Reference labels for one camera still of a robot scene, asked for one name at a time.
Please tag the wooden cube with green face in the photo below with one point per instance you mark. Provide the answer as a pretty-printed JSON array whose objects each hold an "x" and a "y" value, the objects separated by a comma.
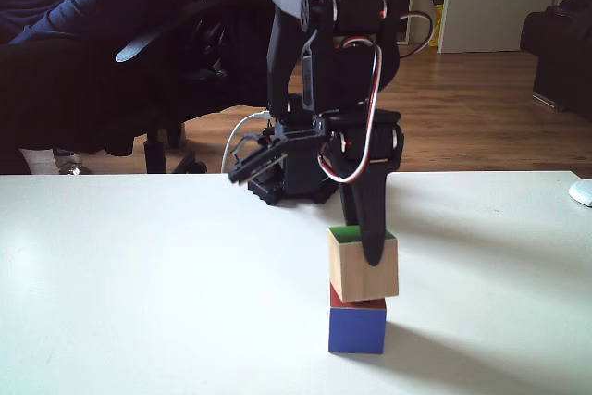
[{"x": 356, "y": 270}]

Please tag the red and blue cube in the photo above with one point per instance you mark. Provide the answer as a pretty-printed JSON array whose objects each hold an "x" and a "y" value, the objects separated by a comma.
[{"x": 357, "y": 330}]

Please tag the yellow bag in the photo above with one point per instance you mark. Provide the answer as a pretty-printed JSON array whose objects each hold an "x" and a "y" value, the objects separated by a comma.
[{"x": 438, "y": 6}]

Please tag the dark sofa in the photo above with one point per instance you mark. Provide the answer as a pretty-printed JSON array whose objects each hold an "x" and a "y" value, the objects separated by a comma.
[{"x": 562, "y": 57}]

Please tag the black office chair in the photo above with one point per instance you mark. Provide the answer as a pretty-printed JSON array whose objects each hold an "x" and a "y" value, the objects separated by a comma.
[{"x": 203, "y": 20}]

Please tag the white computer mouse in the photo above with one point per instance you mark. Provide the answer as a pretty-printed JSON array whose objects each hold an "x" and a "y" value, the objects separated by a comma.
[{"x": 583, "y": 192}]

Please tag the person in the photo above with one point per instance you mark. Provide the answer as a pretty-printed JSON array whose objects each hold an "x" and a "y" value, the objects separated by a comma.
[{"x": 51, "y": 43}]

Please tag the small black camera module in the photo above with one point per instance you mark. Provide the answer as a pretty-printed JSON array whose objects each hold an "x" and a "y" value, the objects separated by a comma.
[{"x": 256, "y": 161}]

